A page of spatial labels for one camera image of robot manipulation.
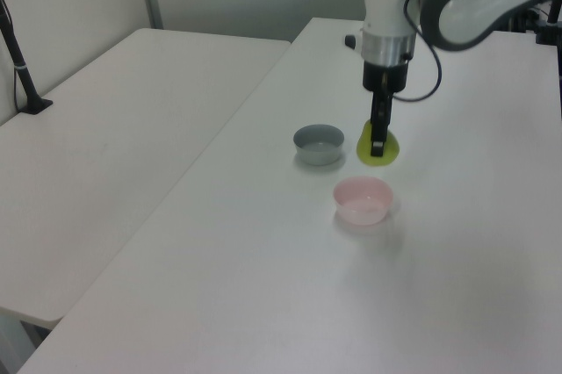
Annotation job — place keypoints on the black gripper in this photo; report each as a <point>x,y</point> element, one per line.
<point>385,77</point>

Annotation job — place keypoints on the green pear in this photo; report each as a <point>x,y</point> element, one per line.
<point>362,150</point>

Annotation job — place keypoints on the grey plastic bowl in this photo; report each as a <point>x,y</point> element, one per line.
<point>316,156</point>

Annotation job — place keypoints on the pink plastic bowl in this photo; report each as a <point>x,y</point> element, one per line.
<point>360,213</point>

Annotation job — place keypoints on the small black knob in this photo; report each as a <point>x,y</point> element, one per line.
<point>350,41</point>

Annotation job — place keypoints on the black pole clamp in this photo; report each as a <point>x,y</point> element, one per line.
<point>544,33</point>

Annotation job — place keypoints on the white side table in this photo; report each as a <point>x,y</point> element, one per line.
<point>131,128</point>

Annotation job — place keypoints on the black camera pole with base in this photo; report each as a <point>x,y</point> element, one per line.
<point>24,80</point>

